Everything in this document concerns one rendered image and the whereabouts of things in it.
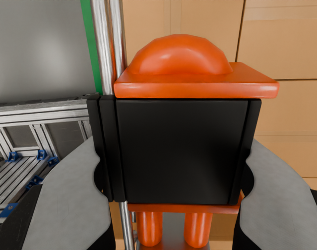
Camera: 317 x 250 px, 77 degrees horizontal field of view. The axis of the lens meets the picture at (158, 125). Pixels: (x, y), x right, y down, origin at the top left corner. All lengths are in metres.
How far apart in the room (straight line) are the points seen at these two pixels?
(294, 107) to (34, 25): 1.29
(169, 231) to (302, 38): 0.66
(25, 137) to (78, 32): 0.67
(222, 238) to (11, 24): 1.39
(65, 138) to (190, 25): 0.94
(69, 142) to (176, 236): 1.14
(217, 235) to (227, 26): 0.53
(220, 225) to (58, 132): 1.03
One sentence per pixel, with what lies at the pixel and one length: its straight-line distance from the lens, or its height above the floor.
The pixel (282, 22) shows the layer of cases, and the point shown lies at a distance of 0.72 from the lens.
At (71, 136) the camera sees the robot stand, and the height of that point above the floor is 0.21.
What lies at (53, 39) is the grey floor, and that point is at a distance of 1.34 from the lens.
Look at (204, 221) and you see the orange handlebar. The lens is 0.17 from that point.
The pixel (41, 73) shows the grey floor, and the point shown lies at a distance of 1.43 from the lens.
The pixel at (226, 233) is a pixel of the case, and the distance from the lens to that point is 0.47.
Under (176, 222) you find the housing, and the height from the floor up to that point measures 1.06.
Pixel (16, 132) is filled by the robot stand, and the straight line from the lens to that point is 1.42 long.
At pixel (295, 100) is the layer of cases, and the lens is 0.81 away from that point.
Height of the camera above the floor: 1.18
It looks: 62 degrees down
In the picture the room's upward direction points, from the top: 175 degrees counter-clockwise
